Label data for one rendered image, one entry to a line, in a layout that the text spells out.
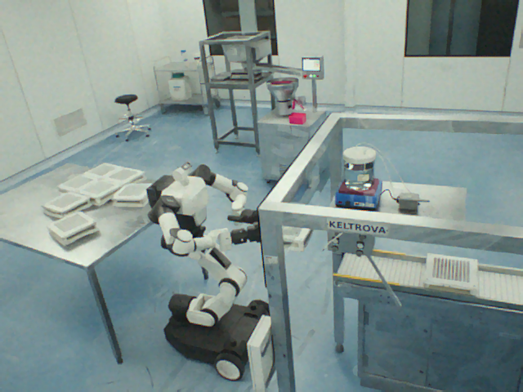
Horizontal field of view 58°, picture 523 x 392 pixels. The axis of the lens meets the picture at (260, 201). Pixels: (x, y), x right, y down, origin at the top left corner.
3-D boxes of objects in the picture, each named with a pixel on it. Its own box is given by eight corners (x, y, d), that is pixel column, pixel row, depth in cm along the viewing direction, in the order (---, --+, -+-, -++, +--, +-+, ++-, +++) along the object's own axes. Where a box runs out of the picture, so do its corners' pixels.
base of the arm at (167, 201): (157, 229, 257) (143, 214, 259) (170, 224, 269) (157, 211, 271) (172, 209, 252) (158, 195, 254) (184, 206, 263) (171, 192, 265)
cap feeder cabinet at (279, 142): (261, 184, 550) (255, 122, 514) (281, 165, 594) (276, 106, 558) (312, 190, 523) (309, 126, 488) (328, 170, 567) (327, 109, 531)
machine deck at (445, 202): (326, 218, 228) (326, 211, 226) (343, 184, 259) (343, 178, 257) (464, 233, 206) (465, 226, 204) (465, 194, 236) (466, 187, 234)
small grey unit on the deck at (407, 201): (392, 208, 223) (392, 197, 220) (394, 202, 228) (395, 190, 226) (418, 211, 218) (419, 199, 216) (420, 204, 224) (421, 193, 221)
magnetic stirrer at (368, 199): (333, 208, 228) (333, 193, 224) (343, 189, 245) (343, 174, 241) (375, 213, 221) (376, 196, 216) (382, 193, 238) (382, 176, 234)
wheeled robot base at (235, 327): (157, 355, 322) (147, 318, 307) (194, 306, 364) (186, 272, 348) (242, 377, 299) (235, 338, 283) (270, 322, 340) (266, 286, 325)
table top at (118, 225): (-50, 224, 352) (-52, 220, 350) (69, 166, 433) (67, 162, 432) (87, 271, 280) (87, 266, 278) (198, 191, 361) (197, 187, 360)
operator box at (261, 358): (252, 391, 190) (246, 344, 178) (267, 360, 203) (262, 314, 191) (266, 394, 188) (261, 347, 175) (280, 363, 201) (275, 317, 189)
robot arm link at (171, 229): (172, 239, 233) (162, 210, 248) (166, 257, 240) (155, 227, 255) (194, 239, 239) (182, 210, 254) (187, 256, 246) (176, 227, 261)
